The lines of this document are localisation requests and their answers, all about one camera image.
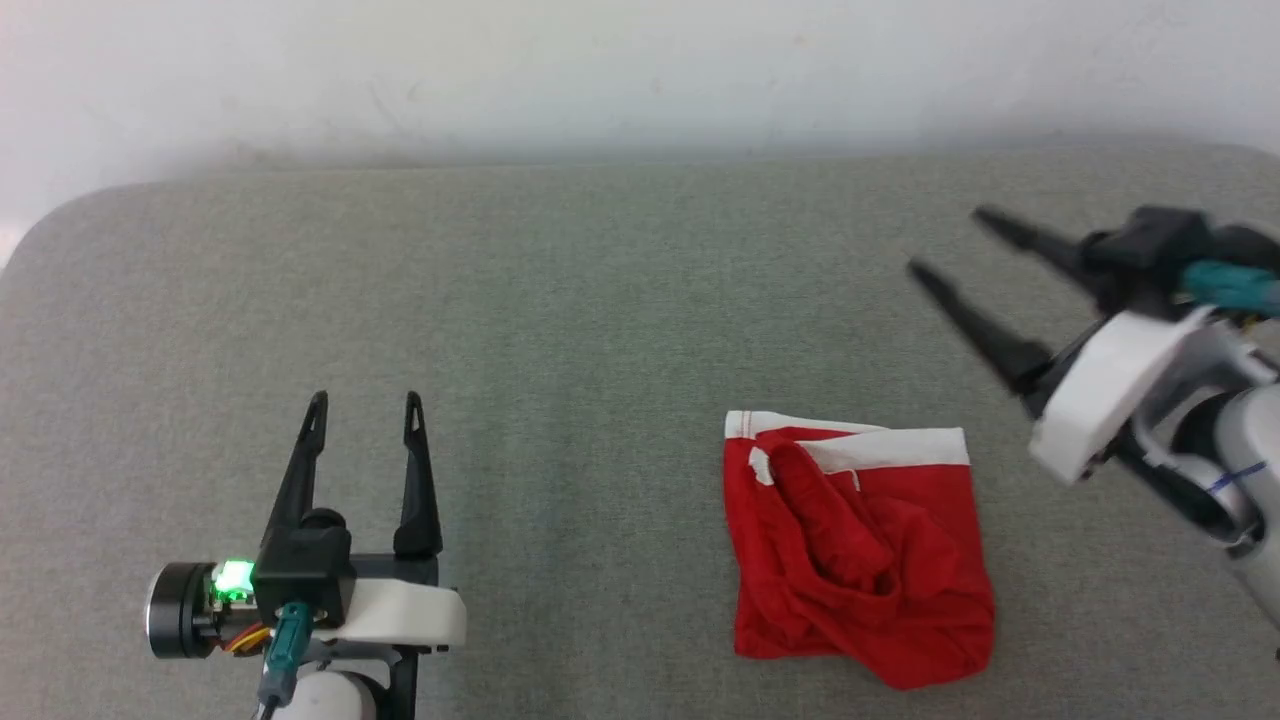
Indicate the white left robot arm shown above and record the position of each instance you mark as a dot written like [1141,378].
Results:
[325,700]

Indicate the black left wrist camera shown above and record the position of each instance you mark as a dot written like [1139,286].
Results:
[300,570]

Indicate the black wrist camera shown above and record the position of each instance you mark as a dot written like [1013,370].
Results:
[1150,245]
[300,570]

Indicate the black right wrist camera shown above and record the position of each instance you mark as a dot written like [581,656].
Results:
[1150,245]

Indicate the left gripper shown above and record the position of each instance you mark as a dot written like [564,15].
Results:
[400,610]

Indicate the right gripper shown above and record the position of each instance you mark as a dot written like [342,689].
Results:
[1110,390]

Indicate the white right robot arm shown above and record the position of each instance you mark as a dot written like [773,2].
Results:
[1255,450]

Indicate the red garment with white band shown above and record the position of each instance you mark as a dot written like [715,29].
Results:
[900,600]

